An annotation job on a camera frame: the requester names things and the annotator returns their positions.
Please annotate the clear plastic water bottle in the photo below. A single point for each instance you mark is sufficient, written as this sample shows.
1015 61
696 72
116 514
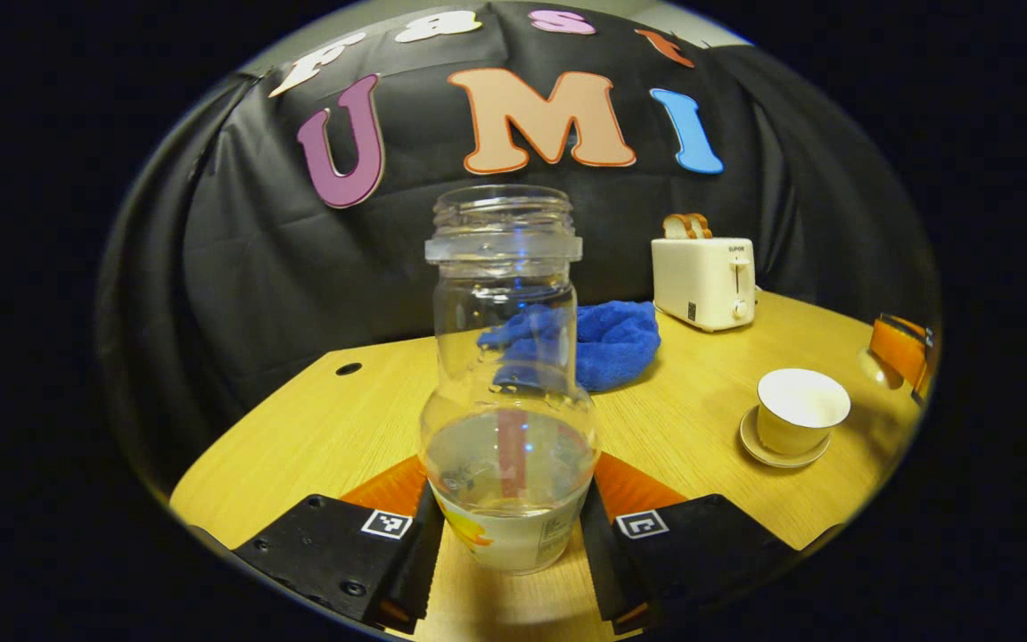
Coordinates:
509 499

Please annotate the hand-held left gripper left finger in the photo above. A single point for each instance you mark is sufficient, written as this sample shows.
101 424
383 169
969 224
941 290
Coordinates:
411 571

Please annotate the cream toaster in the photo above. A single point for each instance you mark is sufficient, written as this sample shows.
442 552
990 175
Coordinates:
701 281

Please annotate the toast bread slice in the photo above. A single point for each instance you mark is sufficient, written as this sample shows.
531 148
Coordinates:
703 225
677 227

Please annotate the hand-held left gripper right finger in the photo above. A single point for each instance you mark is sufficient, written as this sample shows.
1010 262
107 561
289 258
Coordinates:
601 571

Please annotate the cream teacup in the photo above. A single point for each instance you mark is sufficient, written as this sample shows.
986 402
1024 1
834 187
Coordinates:
794 419

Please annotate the cream saucer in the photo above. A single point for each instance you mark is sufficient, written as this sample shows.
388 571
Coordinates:
776 459

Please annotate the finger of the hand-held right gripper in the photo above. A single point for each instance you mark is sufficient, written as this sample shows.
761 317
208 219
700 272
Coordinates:
901 352

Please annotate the blue towel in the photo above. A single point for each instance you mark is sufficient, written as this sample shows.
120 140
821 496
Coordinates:
616 343

